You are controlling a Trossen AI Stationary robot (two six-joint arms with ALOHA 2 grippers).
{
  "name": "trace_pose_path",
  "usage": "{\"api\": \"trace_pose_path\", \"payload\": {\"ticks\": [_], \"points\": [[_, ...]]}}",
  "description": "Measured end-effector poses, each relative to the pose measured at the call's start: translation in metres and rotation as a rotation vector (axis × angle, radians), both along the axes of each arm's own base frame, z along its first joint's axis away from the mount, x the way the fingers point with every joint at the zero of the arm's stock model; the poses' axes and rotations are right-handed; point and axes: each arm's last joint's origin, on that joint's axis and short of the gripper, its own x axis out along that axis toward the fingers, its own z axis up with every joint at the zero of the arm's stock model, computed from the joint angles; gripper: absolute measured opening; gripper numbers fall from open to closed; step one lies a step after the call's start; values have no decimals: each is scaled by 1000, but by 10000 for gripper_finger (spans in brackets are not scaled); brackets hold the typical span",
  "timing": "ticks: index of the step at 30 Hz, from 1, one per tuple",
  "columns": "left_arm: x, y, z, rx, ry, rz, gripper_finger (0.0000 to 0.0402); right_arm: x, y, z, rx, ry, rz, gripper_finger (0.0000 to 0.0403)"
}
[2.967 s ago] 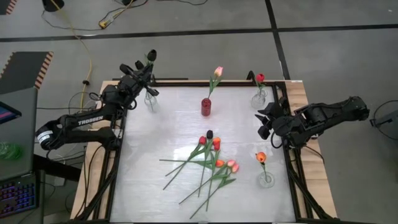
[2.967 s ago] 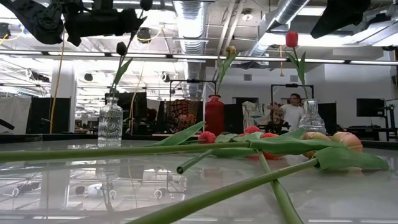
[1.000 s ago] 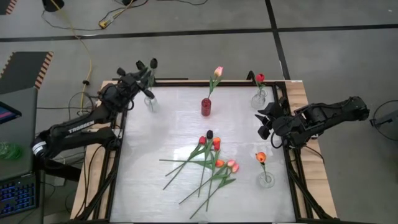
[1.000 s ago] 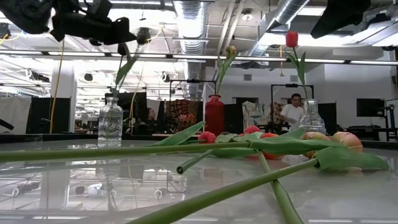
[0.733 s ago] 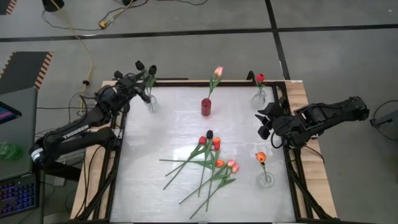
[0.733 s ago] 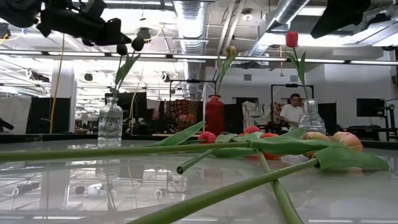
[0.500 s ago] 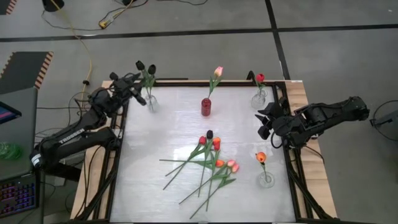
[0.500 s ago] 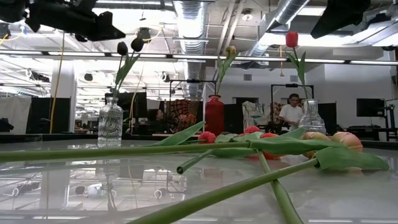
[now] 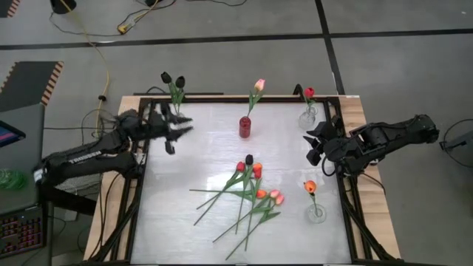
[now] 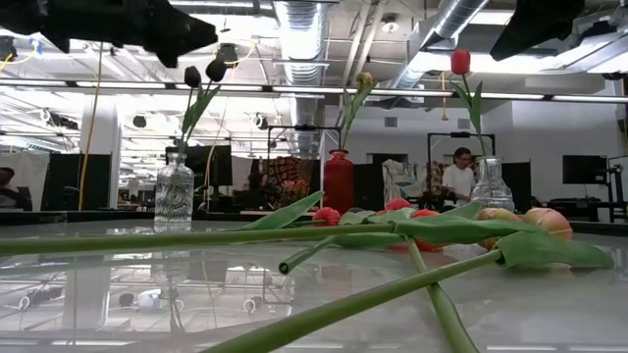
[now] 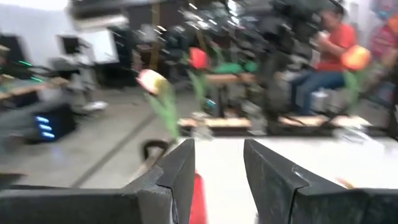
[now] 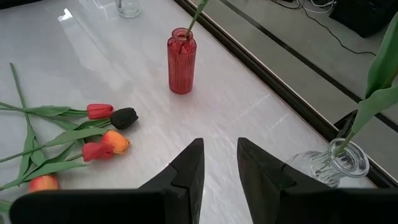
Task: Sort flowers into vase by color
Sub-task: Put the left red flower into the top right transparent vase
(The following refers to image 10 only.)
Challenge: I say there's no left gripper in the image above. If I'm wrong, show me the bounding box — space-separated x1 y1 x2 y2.
40 0 220 69

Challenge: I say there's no black tulip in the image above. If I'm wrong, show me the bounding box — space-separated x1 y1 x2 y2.
176 65 203 156
180 57 230 156

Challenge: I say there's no red tulip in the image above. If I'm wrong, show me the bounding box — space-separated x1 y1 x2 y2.
225 189 342 232
277 197 418 276
448 48 492 159

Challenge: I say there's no pale peach tulip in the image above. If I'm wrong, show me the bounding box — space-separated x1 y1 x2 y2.
338 71 378 153

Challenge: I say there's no pink tulip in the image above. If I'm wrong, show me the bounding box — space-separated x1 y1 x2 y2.
198 207 615 353
0 206 546 257

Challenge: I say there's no orange tulip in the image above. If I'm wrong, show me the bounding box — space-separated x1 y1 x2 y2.
405 208 482 353

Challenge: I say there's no clear ribbed glass bottle vase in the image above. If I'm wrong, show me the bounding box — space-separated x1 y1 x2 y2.
153 152 196 227

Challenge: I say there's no clear textured glass flask vase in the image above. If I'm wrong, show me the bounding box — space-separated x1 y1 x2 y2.
469 155 515 212

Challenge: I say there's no red ribbed glass vase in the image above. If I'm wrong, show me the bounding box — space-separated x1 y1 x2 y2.
322 149 355 216

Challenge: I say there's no long ceiling light strip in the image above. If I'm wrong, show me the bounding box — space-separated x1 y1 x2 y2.
0 77 628 105

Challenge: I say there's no black monitor on stand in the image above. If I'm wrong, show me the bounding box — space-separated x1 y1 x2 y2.
561 154 609 186

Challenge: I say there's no black partition panel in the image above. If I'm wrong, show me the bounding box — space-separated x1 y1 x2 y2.
500 161 533 213
41 152 113 213

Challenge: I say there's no person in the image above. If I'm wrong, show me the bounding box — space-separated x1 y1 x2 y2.
0 166 34 213
440 146 477 207

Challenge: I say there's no dark red patterned cloth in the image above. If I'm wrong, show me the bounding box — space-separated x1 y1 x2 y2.
258 156 316 207

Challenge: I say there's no black tripod stand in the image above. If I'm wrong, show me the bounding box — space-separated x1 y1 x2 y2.
605 155 628 225

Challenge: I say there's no floral patterned cloth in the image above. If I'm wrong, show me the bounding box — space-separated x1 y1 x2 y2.
425 161 481 206

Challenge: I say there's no white printed cloth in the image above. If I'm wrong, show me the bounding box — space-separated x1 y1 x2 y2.
381 158 429 206

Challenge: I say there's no black overhead camera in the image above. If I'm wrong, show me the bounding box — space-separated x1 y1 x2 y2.
218 42 240 68

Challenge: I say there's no silver air duct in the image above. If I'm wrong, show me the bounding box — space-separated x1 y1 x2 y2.
390 0 491 92
274 0 329 158

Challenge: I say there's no yellow hanging cable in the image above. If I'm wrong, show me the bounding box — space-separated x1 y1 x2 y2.
77 41 108 212

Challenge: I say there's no yellow hanging pull cord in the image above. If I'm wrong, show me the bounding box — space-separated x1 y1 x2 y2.
439 71 450 123

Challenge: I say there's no black frame stand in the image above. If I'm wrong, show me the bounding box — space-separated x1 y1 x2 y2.
266 125 343 163
426 130 497 166

